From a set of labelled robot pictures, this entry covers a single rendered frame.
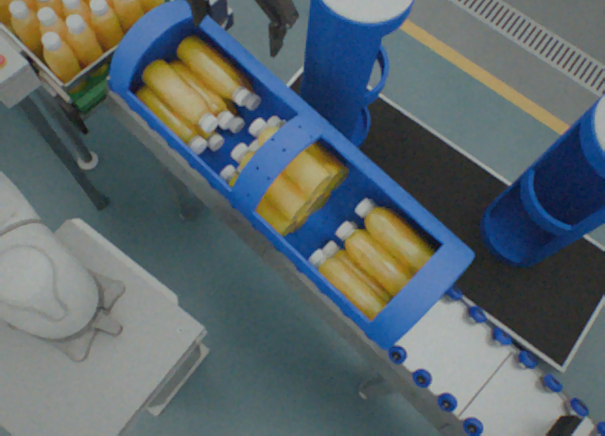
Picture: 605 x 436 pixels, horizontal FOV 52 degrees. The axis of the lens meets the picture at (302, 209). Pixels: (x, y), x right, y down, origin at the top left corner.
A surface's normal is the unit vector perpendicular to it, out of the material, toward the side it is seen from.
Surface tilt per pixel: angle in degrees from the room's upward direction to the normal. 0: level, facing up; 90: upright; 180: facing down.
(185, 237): 0
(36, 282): 3
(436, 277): 1
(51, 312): 70
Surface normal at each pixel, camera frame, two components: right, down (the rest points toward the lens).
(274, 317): 0.06, -0.33
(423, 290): -0.11, -0.16
